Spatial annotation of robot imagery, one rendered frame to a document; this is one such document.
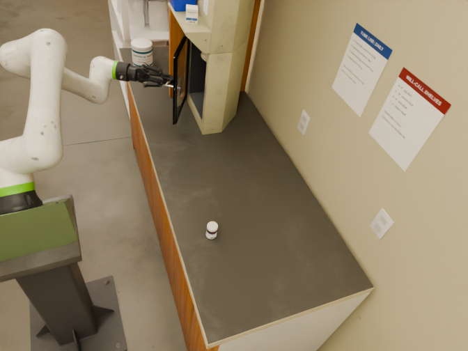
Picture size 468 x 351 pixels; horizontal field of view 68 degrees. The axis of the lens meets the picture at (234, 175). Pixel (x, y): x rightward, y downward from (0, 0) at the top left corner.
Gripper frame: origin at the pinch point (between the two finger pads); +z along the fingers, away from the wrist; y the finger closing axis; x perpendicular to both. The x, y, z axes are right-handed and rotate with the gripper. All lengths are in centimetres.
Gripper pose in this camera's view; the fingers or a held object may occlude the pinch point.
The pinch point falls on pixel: (170, 79)
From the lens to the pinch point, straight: 184.6
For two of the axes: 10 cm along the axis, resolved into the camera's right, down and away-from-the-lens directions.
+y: 1.3, -6.9, -7.1
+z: 9.9, 1.7, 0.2
